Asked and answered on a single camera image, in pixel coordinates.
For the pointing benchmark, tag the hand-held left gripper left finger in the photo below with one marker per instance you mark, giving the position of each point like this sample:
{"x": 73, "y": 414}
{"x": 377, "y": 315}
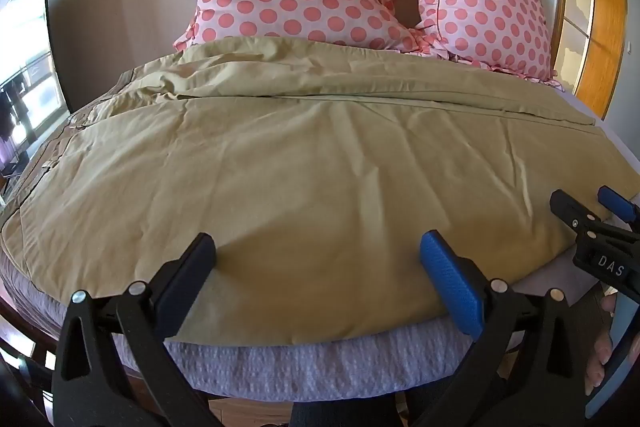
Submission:
{"x": 192, "y": 264}

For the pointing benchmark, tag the olive green duvet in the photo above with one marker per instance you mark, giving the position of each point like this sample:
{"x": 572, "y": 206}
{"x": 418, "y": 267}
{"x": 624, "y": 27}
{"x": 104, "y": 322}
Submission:
{"x": 310, "y": 187}

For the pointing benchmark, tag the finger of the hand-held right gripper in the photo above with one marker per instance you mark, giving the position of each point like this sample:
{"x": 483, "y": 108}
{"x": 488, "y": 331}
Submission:
{"x": 567, "y": 207}
{"x": 619, "y": 203}

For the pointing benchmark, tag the lavender textured bed sheet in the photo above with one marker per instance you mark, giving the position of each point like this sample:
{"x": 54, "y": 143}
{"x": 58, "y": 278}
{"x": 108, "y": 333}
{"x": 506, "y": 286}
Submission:
{"x": 280, "y": 364}

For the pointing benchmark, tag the dark framed window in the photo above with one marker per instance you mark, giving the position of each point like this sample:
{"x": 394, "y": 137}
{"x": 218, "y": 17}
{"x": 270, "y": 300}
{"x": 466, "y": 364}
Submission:
{"x": 27, "y": 67}

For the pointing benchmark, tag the person's right hand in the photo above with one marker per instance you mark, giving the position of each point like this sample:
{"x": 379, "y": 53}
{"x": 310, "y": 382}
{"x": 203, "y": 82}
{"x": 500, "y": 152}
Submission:
{"x": 601, "y": 349}

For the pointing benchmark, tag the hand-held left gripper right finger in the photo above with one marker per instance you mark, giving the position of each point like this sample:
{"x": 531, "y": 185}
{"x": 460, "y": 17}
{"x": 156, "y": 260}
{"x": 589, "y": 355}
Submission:
{"x": 452, "y": 287}

